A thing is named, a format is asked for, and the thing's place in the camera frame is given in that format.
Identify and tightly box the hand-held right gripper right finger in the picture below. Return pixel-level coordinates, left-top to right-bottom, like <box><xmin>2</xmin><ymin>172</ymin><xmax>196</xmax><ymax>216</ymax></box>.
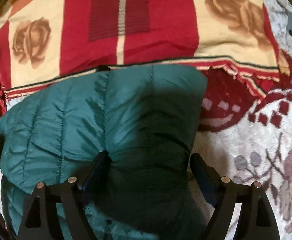
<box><xmin>190</xmin><ymin>153</ymin><xmax>281</xmax><ymax>240</ymax></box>

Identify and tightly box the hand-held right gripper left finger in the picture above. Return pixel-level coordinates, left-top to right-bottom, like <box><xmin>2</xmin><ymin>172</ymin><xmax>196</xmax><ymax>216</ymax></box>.
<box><xmin>18</xmin><ymin>151</ymin><xmax>111</xmax><ymax>240</ymax></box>

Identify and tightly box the rose print checked blanket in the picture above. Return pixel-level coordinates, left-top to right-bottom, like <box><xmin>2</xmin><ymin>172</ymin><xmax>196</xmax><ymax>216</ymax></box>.
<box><xmin>0</xmin><ymin>0</ymin><xmax>292</xmax><ymax>99</ymax></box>

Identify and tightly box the green puffer jacket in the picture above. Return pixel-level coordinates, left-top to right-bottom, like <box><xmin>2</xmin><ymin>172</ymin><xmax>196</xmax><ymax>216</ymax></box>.
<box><xmin>0</xmin><ymin>64</ymin><xmax>220</xmax><ymax>240</ymax></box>

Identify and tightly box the floral bedspread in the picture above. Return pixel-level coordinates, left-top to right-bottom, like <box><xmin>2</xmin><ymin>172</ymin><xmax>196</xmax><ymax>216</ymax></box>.
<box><xmin>0</xmin><ymin>0</ymin><xmax>292</xmax><ymax>240</ymax></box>

